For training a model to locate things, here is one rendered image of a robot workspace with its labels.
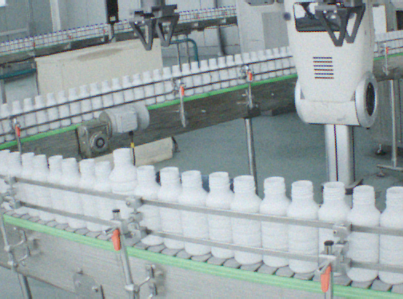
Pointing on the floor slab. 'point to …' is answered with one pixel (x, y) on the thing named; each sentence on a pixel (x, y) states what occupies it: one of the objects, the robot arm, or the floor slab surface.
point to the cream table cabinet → (103, 70)
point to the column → (59, 15)
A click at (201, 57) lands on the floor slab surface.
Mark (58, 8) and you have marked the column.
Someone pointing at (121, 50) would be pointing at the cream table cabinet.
